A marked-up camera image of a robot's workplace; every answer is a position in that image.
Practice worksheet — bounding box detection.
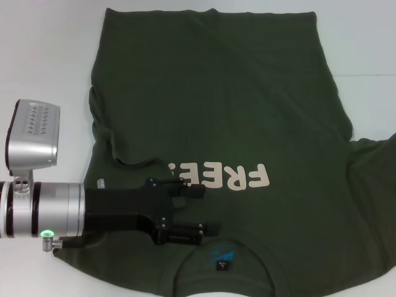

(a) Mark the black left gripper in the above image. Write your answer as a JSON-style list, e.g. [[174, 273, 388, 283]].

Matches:
[[84, 178, 222, 246]]

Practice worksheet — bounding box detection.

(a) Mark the left arm silver cable plug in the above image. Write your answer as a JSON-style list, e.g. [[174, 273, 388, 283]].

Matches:
[[41, 235, 63, 252]]

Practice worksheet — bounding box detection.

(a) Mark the dark green t-shirt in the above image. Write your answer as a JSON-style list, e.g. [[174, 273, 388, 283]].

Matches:
[[51, 7, 396, 297]]

